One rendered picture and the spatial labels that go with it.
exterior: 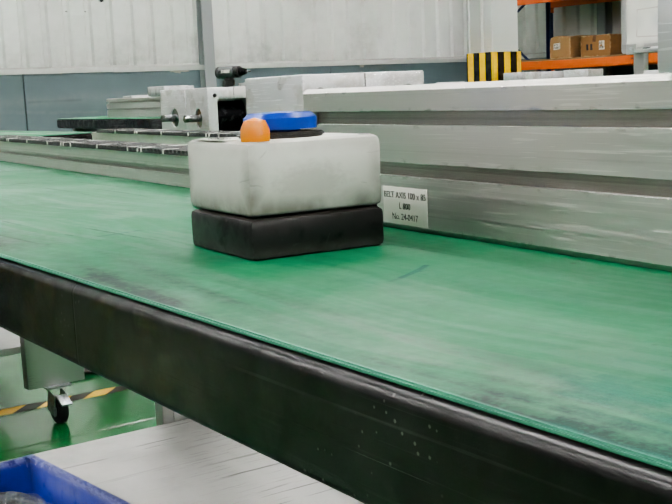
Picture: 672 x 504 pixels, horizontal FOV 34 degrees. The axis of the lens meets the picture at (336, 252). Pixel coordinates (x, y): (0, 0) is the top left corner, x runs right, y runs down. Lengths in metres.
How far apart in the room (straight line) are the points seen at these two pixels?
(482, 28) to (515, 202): 8.62
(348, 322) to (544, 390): 0.11
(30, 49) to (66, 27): 0.50
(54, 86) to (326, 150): 11.87
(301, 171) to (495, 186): 0.10
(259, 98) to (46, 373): 2.30
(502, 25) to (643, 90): 8.49
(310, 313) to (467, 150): 0.20
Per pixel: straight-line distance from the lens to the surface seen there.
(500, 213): 0.57
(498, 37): 8.94
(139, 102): 4.84
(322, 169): 0.57
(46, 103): 12.38
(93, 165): 1.28
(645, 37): 4.31
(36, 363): 3.03
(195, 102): 1.78
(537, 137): 0.54
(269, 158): 0.55
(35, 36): 12.38
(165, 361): 0.45
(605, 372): 0.33
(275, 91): 0.78
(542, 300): 0.43
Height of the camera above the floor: 0.86
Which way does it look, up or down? 9 degrees down
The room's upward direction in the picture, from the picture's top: 3 degrees counter-clockwise
